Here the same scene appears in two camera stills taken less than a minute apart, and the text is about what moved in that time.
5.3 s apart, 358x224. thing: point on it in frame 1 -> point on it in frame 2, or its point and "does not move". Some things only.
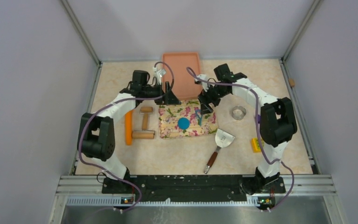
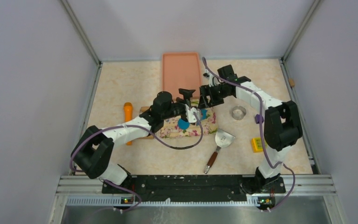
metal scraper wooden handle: [222, 139] does not move
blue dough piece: [183, 123] does not move
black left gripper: [169, 99] -> [187, 94]
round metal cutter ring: [238, 112] does not move
